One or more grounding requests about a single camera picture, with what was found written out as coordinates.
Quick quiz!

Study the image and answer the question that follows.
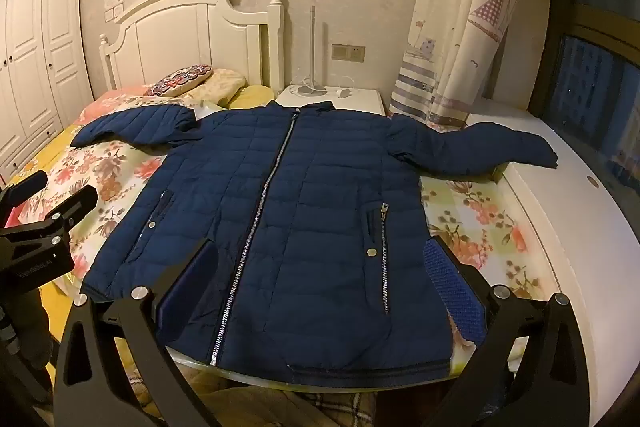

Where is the wall socket plate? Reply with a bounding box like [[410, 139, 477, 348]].
[[332, 44, 366, 62]]

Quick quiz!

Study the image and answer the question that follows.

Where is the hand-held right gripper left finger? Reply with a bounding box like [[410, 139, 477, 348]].
[[52, 238, 221, 427]]

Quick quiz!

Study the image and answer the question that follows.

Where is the dark framed window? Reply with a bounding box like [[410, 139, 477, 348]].
[[539, 0, 640, 228]]

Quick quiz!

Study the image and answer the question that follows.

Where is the yellow pillow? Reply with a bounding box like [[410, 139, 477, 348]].
[[227, 84, 276, 110]]

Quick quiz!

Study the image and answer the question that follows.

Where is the white wardrobe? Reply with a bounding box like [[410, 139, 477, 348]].
[[0, 0, 94, 185]]

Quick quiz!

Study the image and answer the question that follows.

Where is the navy quilted jacket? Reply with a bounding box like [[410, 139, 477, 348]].
[[70, 101, 559, 388]]

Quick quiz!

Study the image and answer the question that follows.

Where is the white window platform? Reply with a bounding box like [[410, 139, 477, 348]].
[[465, 111, 628, 413]]

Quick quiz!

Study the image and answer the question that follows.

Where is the white wooden headboard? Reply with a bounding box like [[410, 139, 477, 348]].
[[98, 0, 286, 96]]

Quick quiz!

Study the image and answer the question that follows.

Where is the embroidered round cushion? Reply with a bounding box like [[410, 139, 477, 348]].
[[145, 64, 214, 98]]

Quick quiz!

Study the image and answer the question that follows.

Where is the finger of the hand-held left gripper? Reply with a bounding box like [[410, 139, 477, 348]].
[[0, 170, 49, 228], [12, 185, 99, 235]]

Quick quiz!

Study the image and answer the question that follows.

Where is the floral bedsheet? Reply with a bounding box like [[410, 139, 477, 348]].
[[10, 87, 551, 383]]

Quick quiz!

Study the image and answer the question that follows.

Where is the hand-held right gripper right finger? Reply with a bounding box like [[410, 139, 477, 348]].
[[424, 236, 591, 427]]

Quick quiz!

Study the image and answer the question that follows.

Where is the cream floral pillow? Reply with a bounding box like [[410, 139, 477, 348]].
[[187, 68, 247, 106]]

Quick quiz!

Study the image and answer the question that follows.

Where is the slim table lamp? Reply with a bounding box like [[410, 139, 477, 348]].
[[297, 5, 327, 98]]

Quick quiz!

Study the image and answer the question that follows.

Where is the striped cream curtain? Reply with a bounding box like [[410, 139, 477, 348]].
[[389, 0, 540, 130]]

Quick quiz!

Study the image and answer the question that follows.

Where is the white nightstand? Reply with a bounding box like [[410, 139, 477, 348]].
[[275, 86, 386, 118]]

